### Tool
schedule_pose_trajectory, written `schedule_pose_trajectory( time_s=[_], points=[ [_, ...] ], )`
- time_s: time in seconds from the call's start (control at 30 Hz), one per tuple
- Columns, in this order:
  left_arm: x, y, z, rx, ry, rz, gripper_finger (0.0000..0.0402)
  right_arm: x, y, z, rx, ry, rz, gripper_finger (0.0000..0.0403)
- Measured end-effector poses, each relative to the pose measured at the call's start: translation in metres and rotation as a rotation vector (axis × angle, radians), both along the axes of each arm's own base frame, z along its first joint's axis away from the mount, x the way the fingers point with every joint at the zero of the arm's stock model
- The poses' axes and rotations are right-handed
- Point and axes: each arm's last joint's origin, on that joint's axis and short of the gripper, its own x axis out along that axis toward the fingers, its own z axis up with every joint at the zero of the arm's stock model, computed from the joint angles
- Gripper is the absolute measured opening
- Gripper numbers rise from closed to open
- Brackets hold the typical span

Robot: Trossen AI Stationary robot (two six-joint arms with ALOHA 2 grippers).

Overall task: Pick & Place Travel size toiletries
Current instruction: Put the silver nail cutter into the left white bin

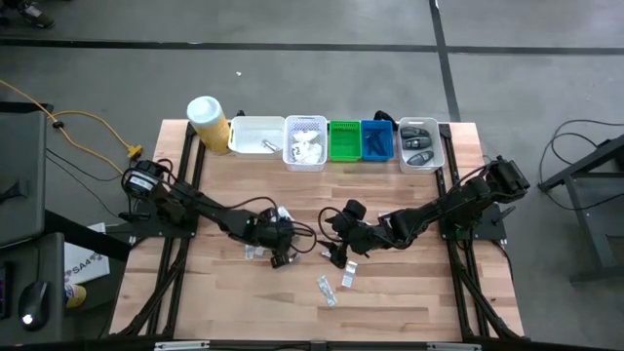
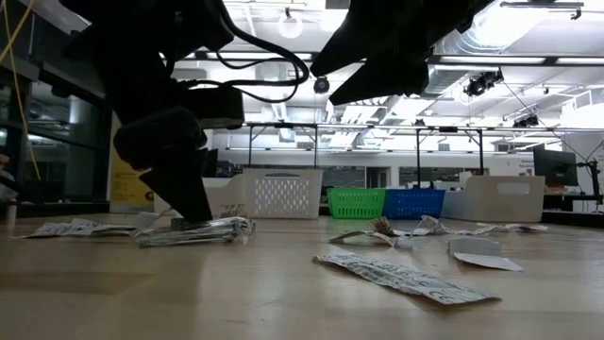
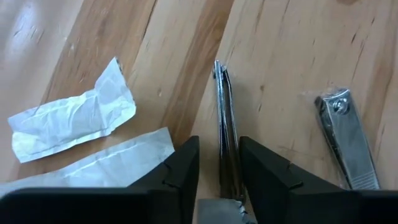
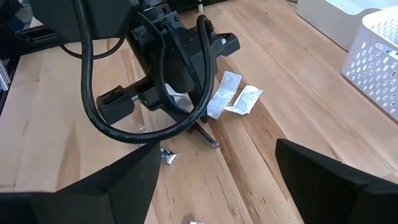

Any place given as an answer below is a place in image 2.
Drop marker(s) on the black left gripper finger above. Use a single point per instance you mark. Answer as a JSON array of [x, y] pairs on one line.
[[184, 189]]

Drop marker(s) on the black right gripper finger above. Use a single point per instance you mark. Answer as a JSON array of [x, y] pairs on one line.
[[342, 54], [387, 82]]

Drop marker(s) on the clear-wrapped slim toiletry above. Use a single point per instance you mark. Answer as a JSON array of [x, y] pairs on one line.
[[222, 232]]

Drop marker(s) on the clear plastic packet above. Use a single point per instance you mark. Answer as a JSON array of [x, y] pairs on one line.
[[52, 230]]

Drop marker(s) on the long white printed sachet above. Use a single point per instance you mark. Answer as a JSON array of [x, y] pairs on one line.
[[401, 278]]

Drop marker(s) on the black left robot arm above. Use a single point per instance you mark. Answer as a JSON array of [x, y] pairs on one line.
[[132, 56]]

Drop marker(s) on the white solid plastic bin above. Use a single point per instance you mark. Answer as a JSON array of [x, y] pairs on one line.
[[226, 193]]

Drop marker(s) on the yellow wipes canister white lid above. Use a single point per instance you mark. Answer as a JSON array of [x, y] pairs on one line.
[[125, 189]]

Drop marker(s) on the white perforated plastic basket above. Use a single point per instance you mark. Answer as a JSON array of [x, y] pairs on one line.
[[283, 193]]

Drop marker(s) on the blue plastic basket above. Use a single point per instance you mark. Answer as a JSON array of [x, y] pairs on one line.
[[413, 204]]

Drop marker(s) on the green plastic basket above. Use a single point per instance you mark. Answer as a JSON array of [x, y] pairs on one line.
[[356, 203]]

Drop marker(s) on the black overhead light beam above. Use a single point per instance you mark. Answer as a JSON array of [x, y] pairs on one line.
[[550, 60]]

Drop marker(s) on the person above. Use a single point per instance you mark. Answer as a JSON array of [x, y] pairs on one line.
[[5, 189]]

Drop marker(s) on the black ceiling camera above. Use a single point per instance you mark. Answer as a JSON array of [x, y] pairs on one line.
[[321, 85], [526, 122], [481, 84]]

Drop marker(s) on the silver ventilation duct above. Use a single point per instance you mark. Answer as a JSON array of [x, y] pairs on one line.
[[472, 38]]

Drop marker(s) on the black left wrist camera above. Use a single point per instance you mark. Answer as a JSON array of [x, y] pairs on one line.
[[217, 106]]

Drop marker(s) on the black metal table frame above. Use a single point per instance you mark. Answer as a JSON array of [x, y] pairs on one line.
[[448, 128], [283, 125]]

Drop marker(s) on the small white post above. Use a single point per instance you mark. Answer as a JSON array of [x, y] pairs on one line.
[[11, 212]]

